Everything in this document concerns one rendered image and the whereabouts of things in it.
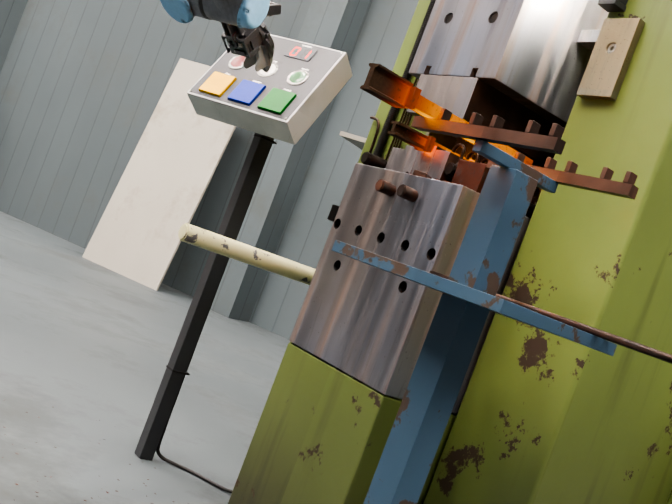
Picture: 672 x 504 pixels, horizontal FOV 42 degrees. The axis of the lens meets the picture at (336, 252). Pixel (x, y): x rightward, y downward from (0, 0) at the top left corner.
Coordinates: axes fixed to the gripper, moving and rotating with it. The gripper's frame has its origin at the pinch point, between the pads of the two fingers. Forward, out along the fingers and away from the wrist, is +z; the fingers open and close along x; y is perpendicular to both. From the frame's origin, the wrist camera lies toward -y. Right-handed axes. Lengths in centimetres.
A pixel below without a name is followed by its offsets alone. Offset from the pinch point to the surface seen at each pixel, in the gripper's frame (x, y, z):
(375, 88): 61, 34, -39
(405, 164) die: 41.5, 7.3, 12.4
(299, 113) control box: 7.1, 1.4, 12.5
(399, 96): 63, 31, -35
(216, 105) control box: -16.8, 6.4, 12.6
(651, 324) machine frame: 103, 19, 24
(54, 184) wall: -464, -131, 360
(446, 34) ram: 39.0, -20.8, -2.4
